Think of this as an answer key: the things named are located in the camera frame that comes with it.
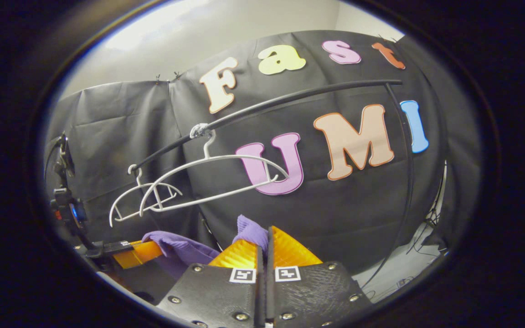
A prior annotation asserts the black backdrop cloth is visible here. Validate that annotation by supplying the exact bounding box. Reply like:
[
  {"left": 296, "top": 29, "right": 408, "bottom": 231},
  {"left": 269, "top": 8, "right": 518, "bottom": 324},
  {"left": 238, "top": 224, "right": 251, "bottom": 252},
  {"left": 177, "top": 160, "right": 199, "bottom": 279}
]
[{"left": 44, "top": 30, "right": 483, "bottom": 275}]

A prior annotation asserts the white plastic hanger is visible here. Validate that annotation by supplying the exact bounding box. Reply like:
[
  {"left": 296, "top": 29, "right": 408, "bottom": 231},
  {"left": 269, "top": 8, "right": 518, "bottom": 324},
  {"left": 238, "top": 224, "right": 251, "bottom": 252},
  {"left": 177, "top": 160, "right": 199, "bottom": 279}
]
[
  {"left": 108, "top": 164, "right": 184, "bottom": 228},
  {"left": 139, "top": 123, "right": 291, "bottom": 217}
]

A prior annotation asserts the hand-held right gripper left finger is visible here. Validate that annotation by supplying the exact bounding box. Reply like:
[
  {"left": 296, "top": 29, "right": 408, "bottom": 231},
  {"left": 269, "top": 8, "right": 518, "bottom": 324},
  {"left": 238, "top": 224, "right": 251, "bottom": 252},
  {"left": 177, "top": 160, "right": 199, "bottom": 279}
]
[{"left": 155, "top": 239, "right": 263, "bottom": 328}]

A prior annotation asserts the black clothes rack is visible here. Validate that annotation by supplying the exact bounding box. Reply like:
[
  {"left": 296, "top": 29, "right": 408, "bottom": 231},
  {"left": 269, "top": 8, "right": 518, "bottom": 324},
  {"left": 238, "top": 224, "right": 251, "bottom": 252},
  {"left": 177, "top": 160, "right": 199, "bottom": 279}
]
[{"left": 130, "top": 79, "right": 416, "bottom": 290}]

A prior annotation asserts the purple shirt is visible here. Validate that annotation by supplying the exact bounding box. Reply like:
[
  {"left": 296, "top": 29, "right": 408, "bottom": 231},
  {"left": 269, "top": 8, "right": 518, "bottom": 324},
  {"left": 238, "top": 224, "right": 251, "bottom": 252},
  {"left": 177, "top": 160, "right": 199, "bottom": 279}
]
[{"left": 142, "top": 215, "right": 270, "bottom": 281}]

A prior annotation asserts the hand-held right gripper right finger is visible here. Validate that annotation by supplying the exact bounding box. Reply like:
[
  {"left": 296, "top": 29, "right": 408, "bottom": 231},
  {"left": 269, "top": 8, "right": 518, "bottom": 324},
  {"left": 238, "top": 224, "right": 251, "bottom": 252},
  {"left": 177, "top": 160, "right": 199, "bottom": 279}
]
[{"left": 266, "top": 225, "right": 375, "bottom": 328}]

